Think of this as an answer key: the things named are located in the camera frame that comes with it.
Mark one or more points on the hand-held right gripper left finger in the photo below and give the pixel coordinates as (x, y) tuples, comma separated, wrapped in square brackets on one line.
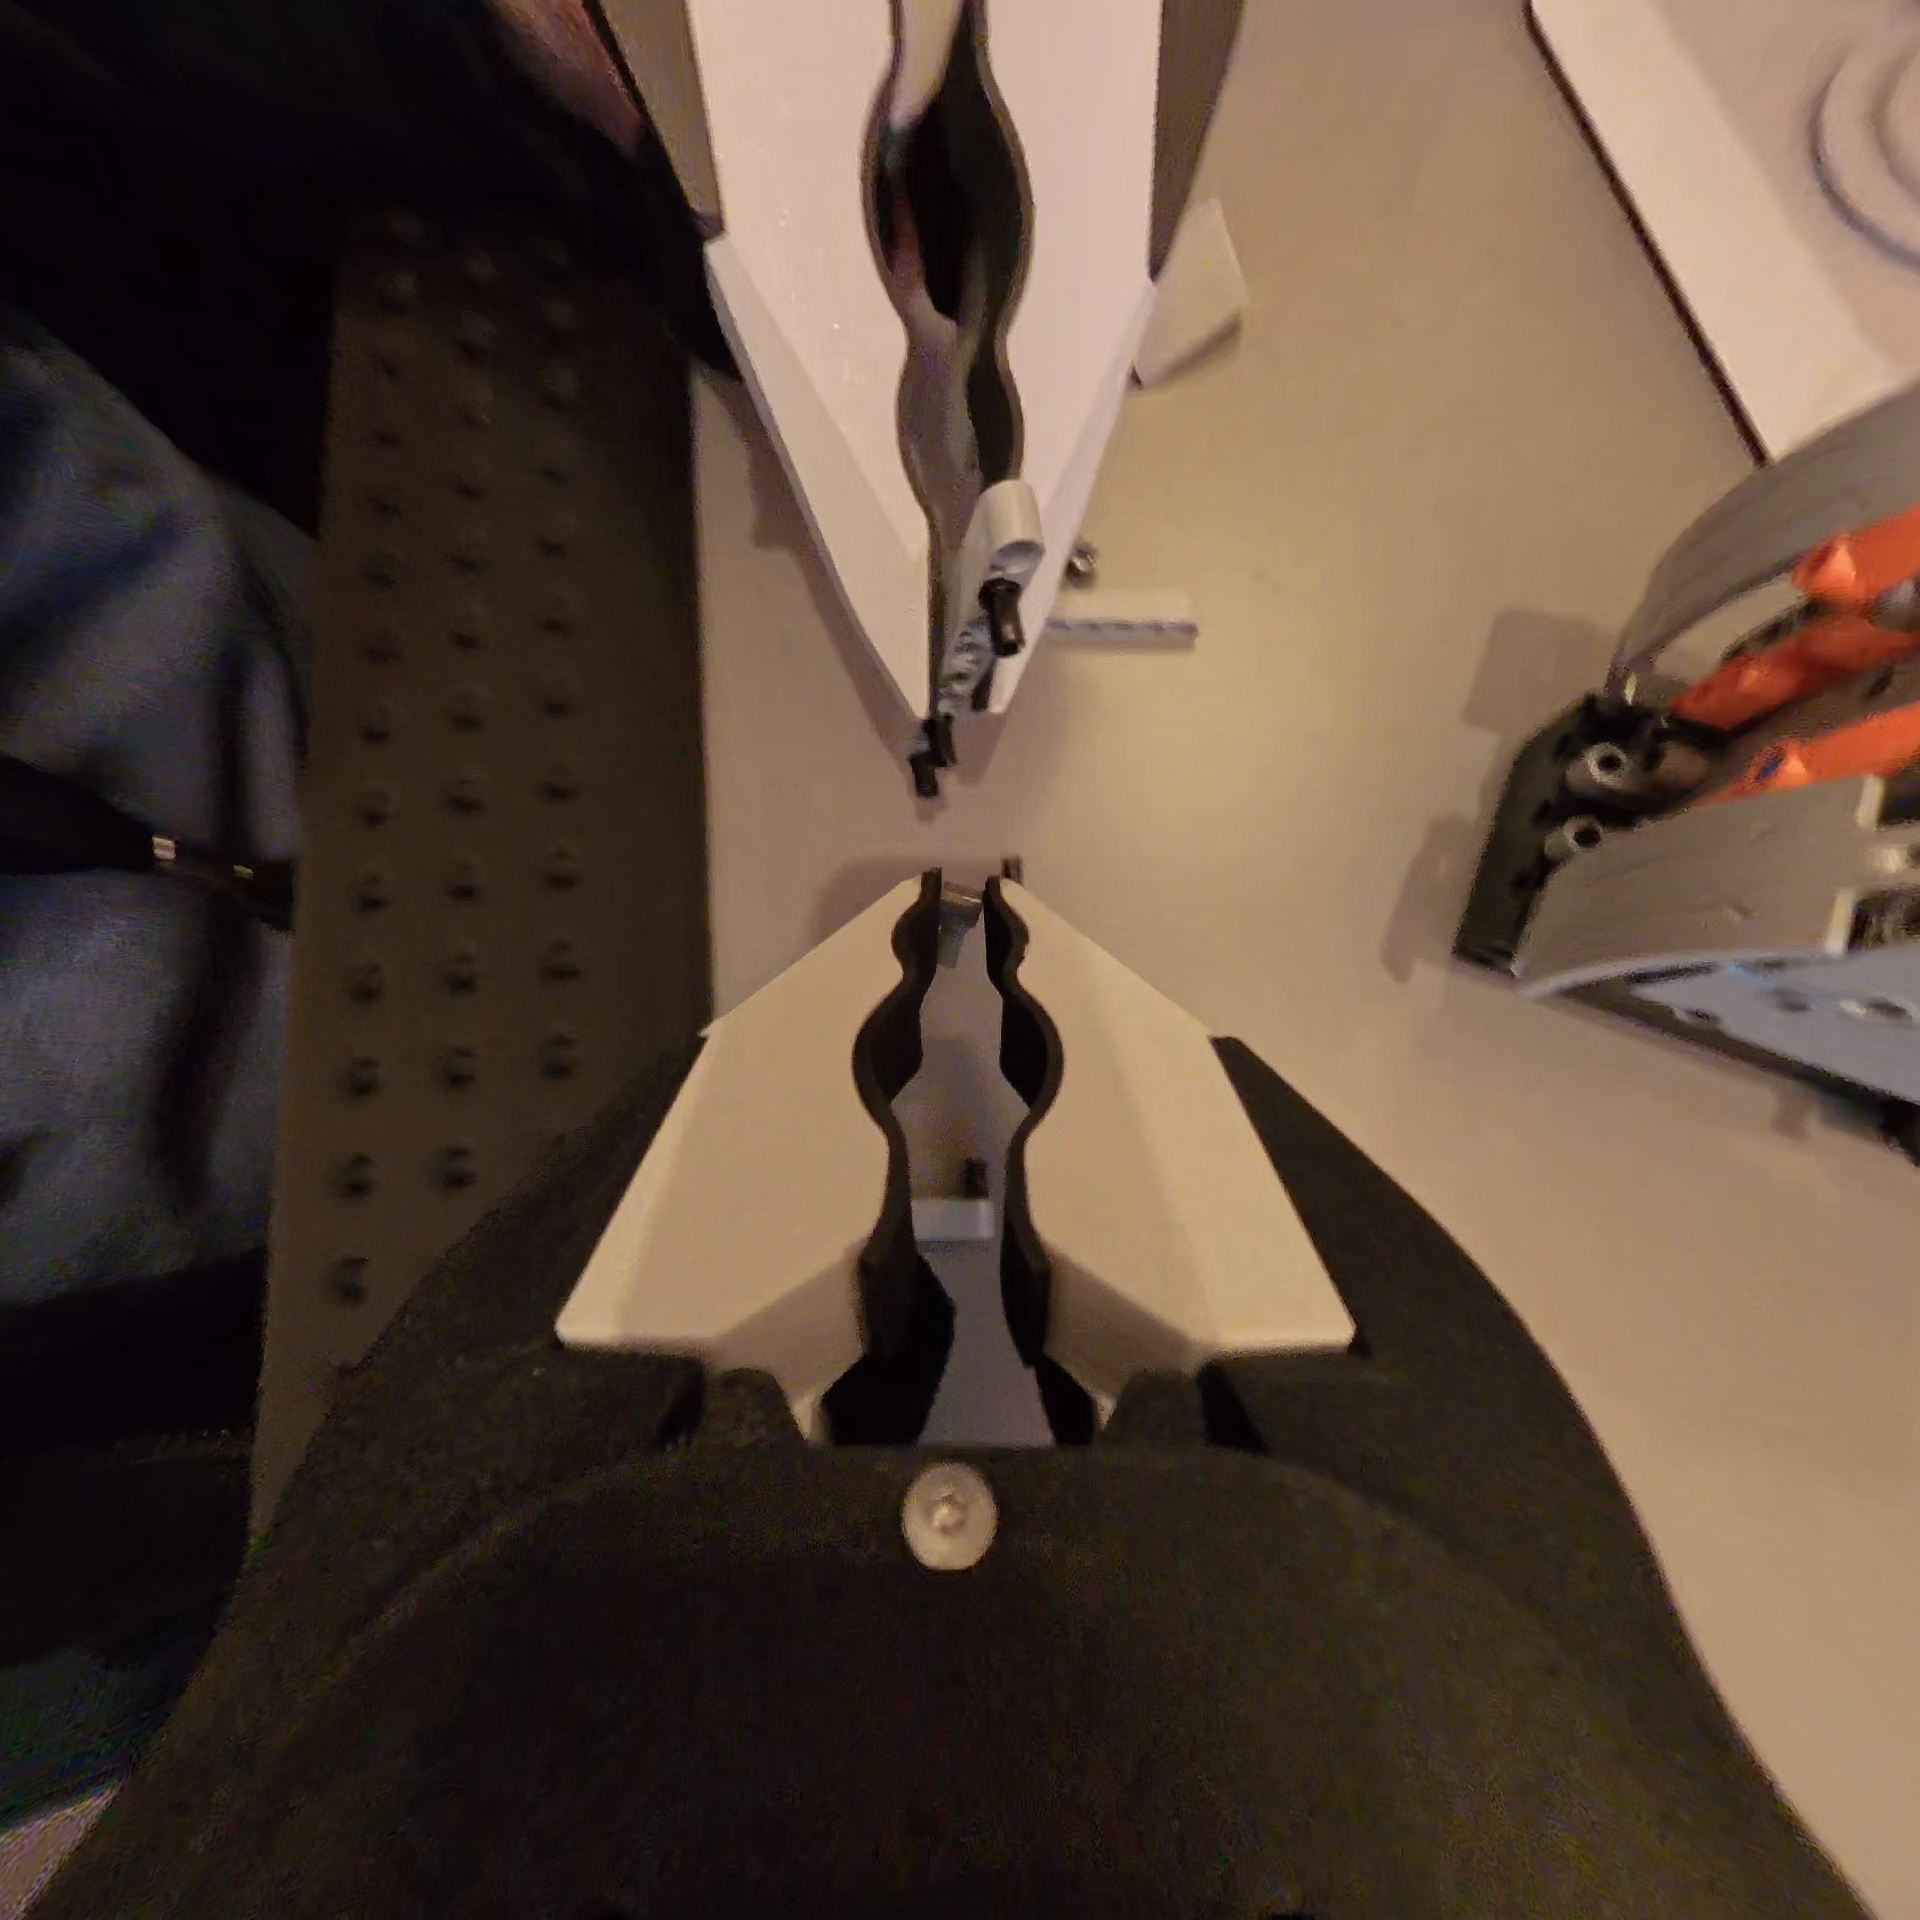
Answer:
[(751, 1200)]

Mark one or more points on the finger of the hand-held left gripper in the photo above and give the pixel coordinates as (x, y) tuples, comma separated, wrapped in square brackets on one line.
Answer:
[(1096, 181), (795, 224)]

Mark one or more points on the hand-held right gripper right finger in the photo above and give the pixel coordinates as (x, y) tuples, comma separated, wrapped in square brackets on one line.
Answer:
[(1170, 1200)]

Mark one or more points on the grey toy axle pin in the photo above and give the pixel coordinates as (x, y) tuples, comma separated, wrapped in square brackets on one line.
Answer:
[(961, 914)]

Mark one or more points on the small grey panel piece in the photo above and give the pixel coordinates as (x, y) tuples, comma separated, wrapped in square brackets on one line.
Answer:
[(1193, 293)]

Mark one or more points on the black perforated panel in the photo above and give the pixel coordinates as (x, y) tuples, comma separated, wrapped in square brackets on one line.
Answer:
[(493, 751)]

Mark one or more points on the white rounded board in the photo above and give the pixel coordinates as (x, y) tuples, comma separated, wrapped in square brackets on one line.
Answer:
[(1723, 196)]

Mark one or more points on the person's black jacket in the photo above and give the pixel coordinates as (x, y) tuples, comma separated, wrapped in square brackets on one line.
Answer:
[(225, 149)]

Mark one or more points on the grey orange toy brick vehicle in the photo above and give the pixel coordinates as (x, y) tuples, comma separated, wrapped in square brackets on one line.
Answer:
[(1693, 840)]

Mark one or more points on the white round stand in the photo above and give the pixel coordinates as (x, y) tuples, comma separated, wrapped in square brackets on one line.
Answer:
[(1875, 149)]

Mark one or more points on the person's blue jeans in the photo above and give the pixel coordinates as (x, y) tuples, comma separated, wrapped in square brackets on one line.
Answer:
[(136, 826)]

